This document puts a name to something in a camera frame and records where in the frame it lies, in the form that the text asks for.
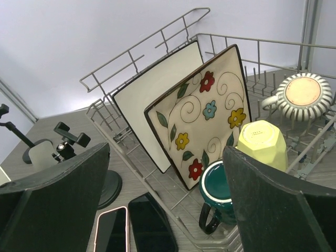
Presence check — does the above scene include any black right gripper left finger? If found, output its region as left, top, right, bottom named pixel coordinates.
left=1, top=143, right=110, bottom=251

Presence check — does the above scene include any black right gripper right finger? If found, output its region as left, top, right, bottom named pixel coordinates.
left=223, top=146, right=335, bottom=251

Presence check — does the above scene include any black round-base phone stand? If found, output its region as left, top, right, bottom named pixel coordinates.
left=54, top=122, right=122, bottom=210

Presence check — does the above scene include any phone with pink case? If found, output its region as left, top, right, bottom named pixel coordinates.
left=93, top=206, right=130, bottom=252

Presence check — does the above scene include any black phone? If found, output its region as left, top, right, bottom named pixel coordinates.
left=128, top=192, right=179, bottom=252

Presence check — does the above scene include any teal green mug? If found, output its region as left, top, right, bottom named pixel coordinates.
left=198, top=160, right=236, bottom=235

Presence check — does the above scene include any yellow mug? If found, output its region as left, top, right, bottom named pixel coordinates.
left=236, top=120, right=288, bottom=172

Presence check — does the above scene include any striped white mug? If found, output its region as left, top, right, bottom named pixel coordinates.
left=261, top=73, right=333, bottom=122

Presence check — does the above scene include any floral square plate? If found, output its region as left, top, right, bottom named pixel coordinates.
left=144, top=44, right=251, bottom=190

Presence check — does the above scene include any plain white square plate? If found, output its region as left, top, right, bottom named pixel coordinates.
left=112, top=41, right=203, bottom=173

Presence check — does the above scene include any grey wire dish rack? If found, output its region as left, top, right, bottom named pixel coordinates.
left=79, top=7, right=336, bottom=252

